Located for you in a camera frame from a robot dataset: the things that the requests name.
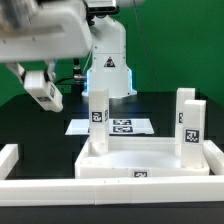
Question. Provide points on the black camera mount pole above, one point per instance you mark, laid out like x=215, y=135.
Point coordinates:
x=77, y=74

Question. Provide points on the white front fence bar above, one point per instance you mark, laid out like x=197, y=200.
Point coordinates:
x=46, y=192

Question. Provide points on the white left fence bar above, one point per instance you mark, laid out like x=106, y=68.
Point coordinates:
x=8, y=158

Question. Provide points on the white desk top tray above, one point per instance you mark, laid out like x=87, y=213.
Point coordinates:
x=135, y=157

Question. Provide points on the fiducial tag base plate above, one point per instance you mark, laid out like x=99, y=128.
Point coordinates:
x=114, y=126

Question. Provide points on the black camera on pole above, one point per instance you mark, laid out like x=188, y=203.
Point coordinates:
x=102, y=6

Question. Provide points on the white right fence bar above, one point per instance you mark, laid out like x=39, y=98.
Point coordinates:
x=214, y=157

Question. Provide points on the white fence bar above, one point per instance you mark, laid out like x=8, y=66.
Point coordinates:
x=8, y=158
x=214, y=157
x=46, y=192

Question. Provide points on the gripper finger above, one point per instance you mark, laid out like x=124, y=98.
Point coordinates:
x=49, y=72
x=18, y=70

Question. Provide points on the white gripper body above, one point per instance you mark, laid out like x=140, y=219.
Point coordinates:
x=52, y=30

